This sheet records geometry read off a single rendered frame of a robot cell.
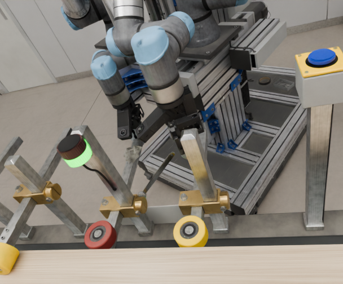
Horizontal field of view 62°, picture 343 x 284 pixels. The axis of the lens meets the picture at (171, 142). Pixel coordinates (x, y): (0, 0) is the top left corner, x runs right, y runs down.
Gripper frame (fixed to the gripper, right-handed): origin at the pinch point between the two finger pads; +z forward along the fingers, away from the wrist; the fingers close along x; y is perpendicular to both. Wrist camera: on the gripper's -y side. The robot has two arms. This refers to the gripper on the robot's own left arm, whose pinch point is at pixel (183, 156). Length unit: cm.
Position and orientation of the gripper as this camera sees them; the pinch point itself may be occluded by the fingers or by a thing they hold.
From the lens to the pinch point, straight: 79.4
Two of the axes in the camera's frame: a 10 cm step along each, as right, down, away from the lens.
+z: 3.0, 7.1, 6.4
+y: 9.3, -3.6, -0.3
